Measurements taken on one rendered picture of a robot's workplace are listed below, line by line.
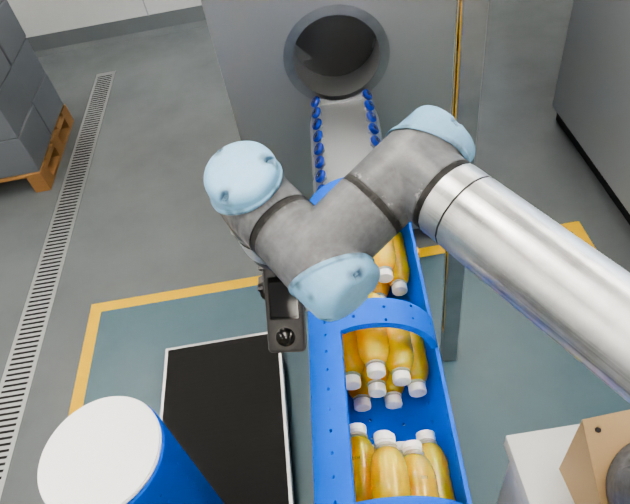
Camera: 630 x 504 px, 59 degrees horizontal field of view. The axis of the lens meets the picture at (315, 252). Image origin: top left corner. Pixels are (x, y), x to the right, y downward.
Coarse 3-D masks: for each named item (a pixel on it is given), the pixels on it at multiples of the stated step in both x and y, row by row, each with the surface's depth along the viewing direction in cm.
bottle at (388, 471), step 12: (384, 444) 104; (372, 456) 103; (384, 456) 101; (396, 456) 101; (372, 468) 101; (384, 468) 99; (396, 468) 99; (372, 480) 100; (384, 480) 98; (396, 480) 98; (408, 480) 100; (372, 492) 99; (384, 492) 97; (396, 492) 96; (408, 492) 98
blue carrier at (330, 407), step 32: (320, 192) 146; (416, 256) 139; (416, 288) 141; (320, 320) 121; (352, 320) 115; (384, 320) 114; (416, 320) 117; (320, 352) 116; (320, 384) 112; (320, 416) 108; (352, 416) 129; (384, 416) 129; (416, 416) 125; (448, 416) 113; (320, 448) 104; (448, 448) 113; (320, 480) 101; (352, 480) 95
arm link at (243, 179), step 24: (240, 144) 54; (216, 168) 53; (240, 168) 53; (264, 168) 52; (216, 192) 52; (240, 192) 52; (264, 192) 52; (288, 192) 54; (240, 216) 54; (240, 240) 60
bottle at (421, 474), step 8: (408, 456) 106; (416, 456) 105; (424, 456) 106; (408, 464) 104; (416, 464) 103; (424, 464) 104; (408, 472) 103; (416, 472) 102; (424, 472) 102; (432, 472) 103; (416, 480) 101; (424, 480) 101; (432, 480) 102; (416, 488) 101; (424, 488) 100; (432, 488) 101; (432, 496) 100
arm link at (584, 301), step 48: (384, 144) 52; (432, 144) 50; (384, 192) 50; (432, 192) 48; (480, 192) 47; (480, 240) 46; (528, 240) 44; (576, 240) 43; (528, 288) 43; (576, 288) 41; (624, 288) 40; (576, 336) 41; (624, 336) 39; (624, 384) 39
